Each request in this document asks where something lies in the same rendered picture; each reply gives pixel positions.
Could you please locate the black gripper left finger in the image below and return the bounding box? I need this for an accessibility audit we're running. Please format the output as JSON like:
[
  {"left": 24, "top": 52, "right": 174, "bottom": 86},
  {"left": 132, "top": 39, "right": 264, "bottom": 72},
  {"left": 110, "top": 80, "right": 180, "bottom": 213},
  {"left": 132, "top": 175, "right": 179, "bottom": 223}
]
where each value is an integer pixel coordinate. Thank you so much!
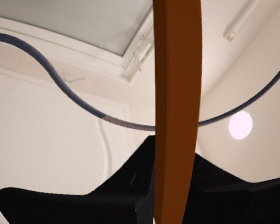
[{"left": 0, "top": 134, "right": 155, "bottom": 224}]

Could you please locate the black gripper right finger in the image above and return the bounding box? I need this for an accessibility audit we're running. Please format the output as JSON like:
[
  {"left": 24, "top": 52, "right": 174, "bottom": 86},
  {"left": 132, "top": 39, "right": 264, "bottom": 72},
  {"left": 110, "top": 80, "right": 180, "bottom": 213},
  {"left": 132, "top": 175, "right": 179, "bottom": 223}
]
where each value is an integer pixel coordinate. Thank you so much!
[{"left": 181, "top": 153, "right": 280, "bottom": 224}]

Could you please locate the orange handle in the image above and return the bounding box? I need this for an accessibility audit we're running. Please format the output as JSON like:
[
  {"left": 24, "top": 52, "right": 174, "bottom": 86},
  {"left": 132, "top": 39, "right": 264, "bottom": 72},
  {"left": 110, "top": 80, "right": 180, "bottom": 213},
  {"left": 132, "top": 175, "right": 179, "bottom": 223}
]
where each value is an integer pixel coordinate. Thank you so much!
[{"left": 152, "top": 0, "right": 202, "bottom": 224}]

